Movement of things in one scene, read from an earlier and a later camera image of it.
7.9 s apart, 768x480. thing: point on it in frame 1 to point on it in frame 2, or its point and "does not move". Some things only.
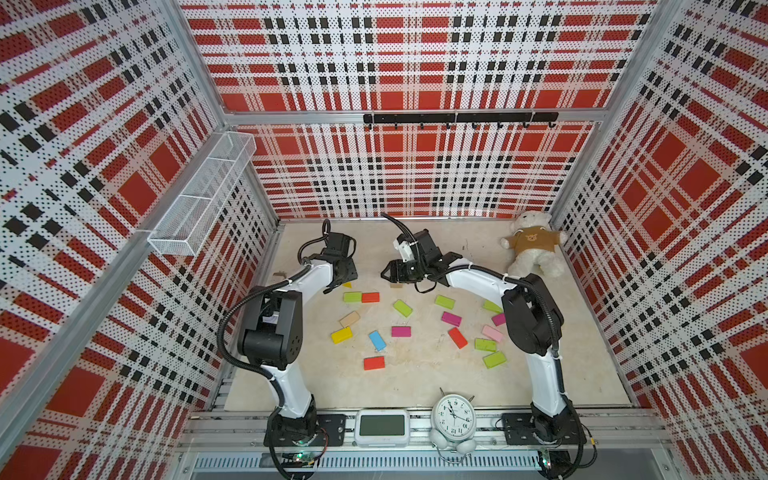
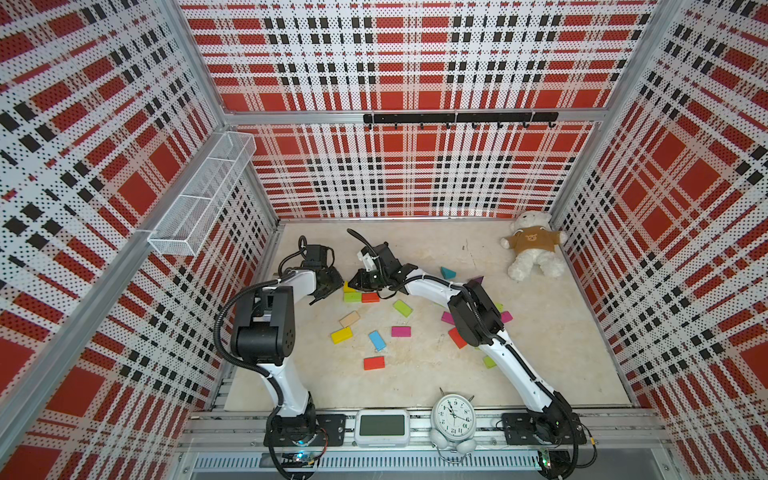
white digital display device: x=382 y=428 does not move
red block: x=370 y=297 does not move
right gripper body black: x=411 y=272 to x=370 y=281
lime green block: x=352 y=297 does not move
